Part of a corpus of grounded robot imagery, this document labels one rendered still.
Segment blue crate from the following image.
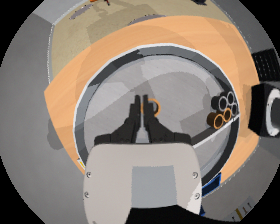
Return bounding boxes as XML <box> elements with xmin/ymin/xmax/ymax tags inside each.
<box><xmin>202</xmin><ymin>172</ymin><xmax>222</xmax><ymax>197</ymax></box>

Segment bronze bushing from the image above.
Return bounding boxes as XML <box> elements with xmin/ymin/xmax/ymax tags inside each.
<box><xmin>216</xmin><ymin>108</ymin><xmax>231</xmax><ymax>122</ymax></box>
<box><xmin>141</xmin><ymin>98</ymin><xmax>161</xmax><ymax>117</ymax></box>
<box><xmin>206</xmin><ymin>112</ymin><xmax>224</xmax><ymax>129</ymax></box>

